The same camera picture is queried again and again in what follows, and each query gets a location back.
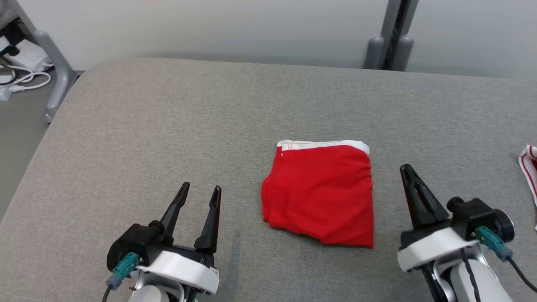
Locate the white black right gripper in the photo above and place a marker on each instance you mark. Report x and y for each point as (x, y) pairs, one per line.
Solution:
(432, 247)

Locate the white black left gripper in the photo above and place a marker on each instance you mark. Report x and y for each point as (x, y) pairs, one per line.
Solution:
(184, 268)

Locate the red shorts with white stripes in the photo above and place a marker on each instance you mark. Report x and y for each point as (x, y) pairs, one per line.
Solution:
(319, 197)

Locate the red white jersey number 23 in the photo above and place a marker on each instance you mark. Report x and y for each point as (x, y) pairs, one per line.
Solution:
(530, 167)

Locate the white flat box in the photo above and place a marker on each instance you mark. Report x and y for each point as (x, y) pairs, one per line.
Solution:
(29, 54)

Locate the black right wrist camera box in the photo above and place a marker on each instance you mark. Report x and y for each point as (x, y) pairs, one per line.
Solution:
(472, 216)

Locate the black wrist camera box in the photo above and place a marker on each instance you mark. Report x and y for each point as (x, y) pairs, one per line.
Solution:
(138, 239)
(472, 216)

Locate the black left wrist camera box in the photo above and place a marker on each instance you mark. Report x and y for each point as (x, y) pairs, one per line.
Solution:
(138, 239)

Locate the grey metal wall column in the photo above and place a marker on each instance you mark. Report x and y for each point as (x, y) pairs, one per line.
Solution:
(374, 54)

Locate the grey metal frame leg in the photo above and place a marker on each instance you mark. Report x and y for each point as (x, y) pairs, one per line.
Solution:
(58, 71)

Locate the black device under frame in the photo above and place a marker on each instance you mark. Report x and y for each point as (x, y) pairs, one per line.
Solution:
(12, 35)

